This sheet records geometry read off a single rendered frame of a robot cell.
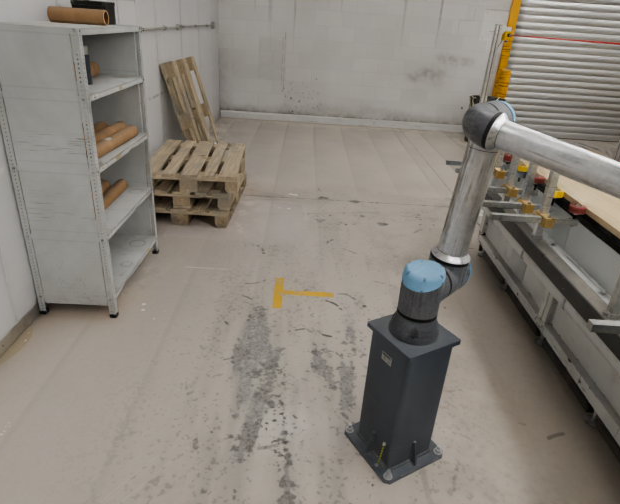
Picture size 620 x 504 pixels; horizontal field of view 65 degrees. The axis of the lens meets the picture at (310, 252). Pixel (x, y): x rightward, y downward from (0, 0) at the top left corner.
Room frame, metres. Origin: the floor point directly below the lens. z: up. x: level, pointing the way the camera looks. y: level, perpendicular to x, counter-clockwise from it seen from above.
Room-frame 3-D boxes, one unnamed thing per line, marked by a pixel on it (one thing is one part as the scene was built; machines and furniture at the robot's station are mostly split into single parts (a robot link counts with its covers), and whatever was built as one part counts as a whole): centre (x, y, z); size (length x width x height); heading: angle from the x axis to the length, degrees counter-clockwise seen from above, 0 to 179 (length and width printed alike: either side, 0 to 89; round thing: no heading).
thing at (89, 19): (2.91, 1.36, 1.59); 0.30 x 0.08 x 0.08; 92
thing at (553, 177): (2.33, -1.17, 0.86); 0.03 x 0.03 x 0.48; 0
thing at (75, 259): (2.80, 1.35, 0.78); 0.90 x 0.45 x 1.55; 2
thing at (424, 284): (1.56, -0.42, 0.79); 0.17 x 0.15 x 0.18; 139
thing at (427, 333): (1.55, -0.42, 0.65); 0.19 x 0.19 x 0.10
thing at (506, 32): (3.64, -1.21, 1.20); 0.15 x 0.12 x 1.00; 0
